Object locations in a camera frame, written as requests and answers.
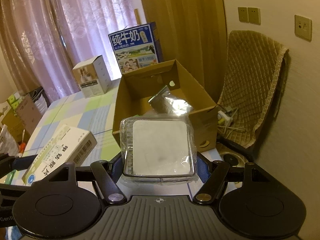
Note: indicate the quilted chair cover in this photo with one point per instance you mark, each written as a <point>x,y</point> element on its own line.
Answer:
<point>250,67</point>

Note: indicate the white plastic bag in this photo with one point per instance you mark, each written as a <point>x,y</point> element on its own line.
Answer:
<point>7,140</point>

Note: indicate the plain brown carton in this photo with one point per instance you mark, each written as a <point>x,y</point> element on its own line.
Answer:
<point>12,127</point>

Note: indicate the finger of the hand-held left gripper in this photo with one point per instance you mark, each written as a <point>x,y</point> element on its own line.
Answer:
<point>12,188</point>
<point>23,163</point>

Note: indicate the white cut-out cardboard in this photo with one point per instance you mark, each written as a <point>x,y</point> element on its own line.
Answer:
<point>3,112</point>

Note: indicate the green tissue packs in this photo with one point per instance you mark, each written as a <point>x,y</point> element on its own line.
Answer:
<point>13,101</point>

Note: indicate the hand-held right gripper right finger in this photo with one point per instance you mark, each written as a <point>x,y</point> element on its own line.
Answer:
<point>203,170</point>

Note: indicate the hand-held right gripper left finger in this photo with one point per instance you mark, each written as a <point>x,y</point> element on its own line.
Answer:
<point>117,170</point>

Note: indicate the brown cardboard box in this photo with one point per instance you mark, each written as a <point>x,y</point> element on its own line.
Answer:
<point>135,92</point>

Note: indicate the beige wall socket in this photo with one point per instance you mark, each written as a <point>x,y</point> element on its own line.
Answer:
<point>303,27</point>

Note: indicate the cream green medicine box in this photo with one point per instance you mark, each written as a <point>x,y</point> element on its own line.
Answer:
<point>62,150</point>

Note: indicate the brown curtain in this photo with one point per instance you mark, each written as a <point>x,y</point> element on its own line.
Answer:
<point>187,17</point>

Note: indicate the printed brown carton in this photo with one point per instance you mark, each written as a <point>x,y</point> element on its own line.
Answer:
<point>28,115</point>

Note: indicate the pink curtain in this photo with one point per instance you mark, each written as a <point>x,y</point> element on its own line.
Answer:
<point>50,30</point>

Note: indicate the blue milk carton box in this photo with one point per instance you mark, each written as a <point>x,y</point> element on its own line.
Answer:
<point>130,45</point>

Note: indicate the silver foil bag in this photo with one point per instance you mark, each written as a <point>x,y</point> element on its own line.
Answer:
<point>170,102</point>

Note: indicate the beige wall switch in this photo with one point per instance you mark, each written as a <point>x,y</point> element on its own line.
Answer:
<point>254,15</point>
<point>242,14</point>

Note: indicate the checked cloth desktop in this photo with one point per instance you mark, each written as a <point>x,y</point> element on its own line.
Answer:
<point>75,110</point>

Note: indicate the clear plastic package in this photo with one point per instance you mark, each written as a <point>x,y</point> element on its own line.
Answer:
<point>160,145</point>

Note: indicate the white product box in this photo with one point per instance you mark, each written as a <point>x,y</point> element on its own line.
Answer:
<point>92,85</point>

